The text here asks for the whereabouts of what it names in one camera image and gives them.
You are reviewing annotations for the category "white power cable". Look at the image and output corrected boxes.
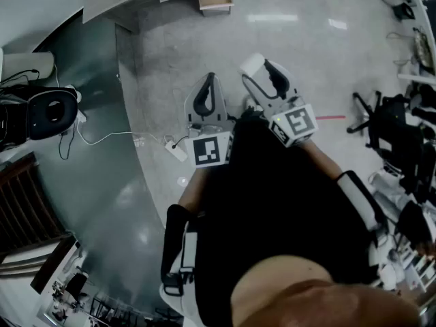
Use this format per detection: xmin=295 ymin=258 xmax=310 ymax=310
xmin=75 ymin=112 xmax=168 ymax=146

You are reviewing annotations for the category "person's right white shoe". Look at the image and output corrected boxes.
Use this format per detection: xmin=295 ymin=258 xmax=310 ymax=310
xmin=243 ymin=95 xmax=263 ymax=112

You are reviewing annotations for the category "person's right forearm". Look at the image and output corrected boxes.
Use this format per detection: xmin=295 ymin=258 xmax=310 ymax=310
xmin=299 ymin=137 xmax=343 ymax=182

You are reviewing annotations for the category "person's left forearm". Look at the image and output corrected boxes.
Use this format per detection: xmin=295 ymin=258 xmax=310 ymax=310
xmin=177 ymin=163 xmax=221 ymax=214

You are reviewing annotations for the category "white side table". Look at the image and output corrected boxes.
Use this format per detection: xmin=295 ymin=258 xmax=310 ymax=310
xmin=377 ymin=0 xmax=436 ymax=81

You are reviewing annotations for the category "dark wooden slatted rack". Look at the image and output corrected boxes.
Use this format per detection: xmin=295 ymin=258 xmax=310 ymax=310
xmin=0 ymin=151 xmax=78 ymax=262

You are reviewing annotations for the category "white cylindrical roll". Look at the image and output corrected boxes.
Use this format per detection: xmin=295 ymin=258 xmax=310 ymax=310
xmin=239 ymin=52 xmax=266 ymax=77

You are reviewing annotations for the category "black round device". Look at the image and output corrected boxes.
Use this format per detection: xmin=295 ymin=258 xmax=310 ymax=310
xmin=27 ymin=89 xmax=80 ymax=141

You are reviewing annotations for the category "person's body in black clothing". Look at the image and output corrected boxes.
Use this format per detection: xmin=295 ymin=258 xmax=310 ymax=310
xmin=194 ymin=109 xmax=420 ymax=327

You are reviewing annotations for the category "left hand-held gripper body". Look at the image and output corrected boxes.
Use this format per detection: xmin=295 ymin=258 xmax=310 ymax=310
xmin=183 ymin=113 xmax=236 ymax=168

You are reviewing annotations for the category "pale cylindrical bin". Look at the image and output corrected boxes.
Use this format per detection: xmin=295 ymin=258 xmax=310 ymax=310
xmin=1 ymin=51 xmax=56 ymax=83

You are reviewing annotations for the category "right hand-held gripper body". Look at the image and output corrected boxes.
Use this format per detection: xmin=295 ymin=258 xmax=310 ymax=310
xmin=267 ymin=93 xmax=320 ymax=148

